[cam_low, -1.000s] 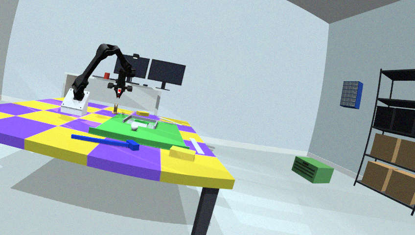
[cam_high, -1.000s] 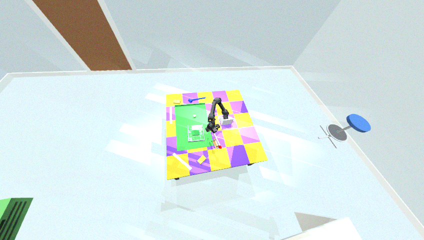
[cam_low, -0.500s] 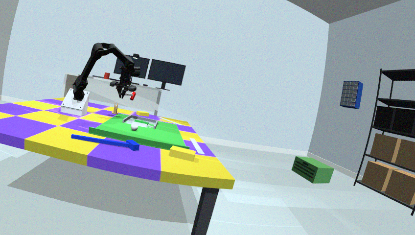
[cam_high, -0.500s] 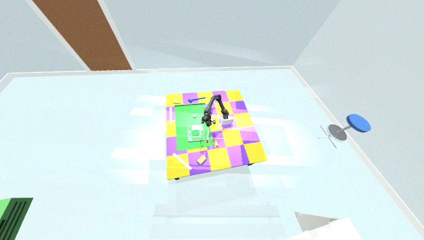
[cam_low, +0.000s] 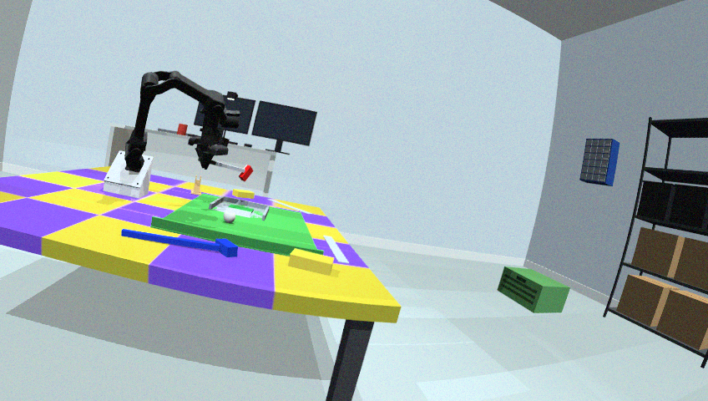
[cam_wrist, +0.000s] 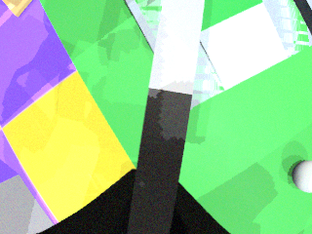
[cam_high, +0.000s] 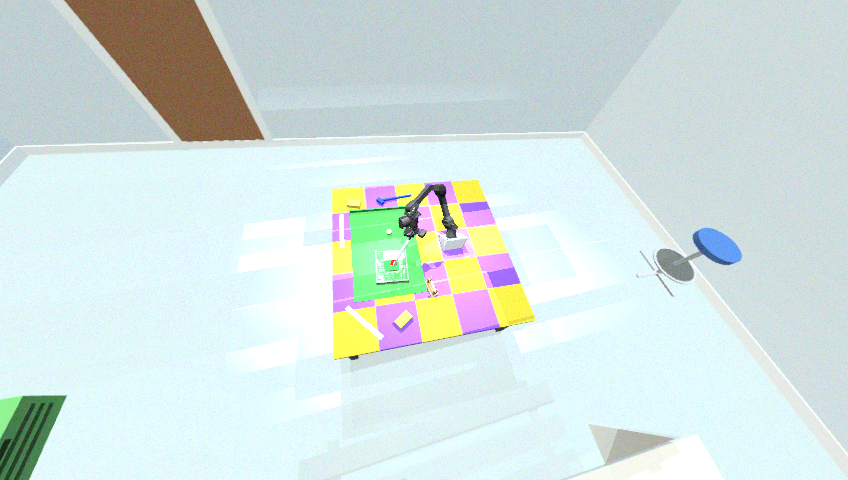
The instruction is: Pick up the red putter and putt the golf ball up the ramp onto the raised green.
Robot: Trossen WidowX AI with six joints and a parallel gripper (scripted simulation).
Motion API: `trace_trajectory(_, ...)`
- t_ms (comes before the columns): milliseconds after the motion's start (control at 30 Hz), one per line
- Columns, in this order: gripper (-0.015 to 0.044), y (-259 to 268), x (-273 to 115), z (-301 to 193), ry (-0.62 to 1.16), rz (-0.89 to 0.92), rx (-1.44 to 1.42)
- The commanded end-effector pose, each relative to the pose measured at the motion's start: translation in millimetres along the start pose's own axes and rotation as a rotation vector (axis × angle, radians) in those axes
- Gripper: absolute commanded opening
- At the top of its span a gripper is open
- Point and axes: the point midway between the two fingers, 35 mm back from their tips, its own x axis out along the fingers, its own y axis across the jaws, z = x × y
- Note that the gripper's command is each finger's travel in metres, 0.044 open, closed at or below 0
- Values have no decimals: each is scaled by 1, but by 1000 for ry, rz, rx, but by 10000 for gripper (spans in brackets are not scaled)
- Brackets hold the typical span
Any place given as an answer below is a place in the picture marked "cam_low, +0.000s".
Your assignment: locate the yellow rectangular block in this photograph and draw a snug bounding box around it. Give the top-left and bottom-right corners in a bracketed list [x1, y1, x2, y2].
[288, 248, 334, 276]
[232, 189, 255, 199]

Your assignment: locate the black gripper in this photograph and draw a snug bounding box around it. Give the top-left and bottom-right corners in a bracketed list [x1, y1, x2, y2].
[188, 126, 229, 170]

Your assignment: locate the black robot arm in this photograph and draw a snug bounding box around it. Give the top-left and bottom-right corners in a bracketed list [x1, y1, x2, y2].
[124, 71, 240, 172]

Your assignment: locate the blue putter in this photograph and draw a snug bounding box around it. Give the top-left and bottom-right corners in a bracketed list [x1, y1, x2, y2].
[121, 229, 238, 257]

